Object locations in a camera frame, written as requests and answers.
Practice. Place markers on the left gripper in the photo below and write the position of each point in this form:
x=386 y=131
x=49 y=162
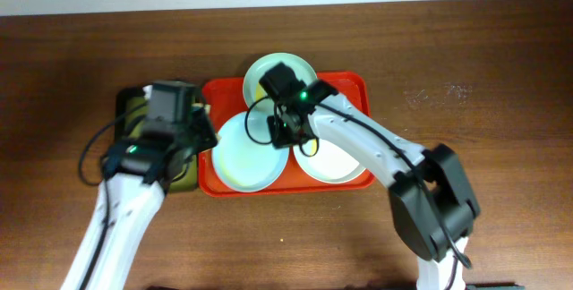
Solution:
x=204 y=133

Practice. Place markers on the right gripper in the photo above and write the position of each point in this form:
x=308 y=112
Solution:
x=277 y=142

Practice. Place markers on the pale green plate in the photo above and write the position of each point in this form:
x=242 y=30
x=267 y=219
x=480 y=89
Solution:
x=253 y=91

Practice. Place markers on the light blue plate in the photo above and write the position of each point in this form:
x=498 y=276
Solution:
x=242 y=164

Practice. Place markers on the white plate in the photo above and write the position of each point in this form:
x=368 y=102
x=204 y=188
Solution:
x=326 y=162

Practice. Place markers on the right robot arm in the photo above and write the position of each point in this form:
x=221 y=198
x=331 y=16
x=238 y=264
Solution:
x=432 y=202

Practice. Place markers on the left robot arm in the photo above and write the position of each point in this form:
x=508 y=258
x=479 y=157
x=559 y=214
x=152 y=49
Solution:
x=152 y=158

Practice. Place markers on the red plastic serving tray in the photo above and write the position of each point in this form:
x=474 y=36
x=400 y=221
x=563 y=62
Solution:
x=225 y=96

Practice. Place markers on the black tray with green liner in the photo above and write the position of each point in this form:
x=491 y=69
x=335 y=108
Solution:
x=129 y=98

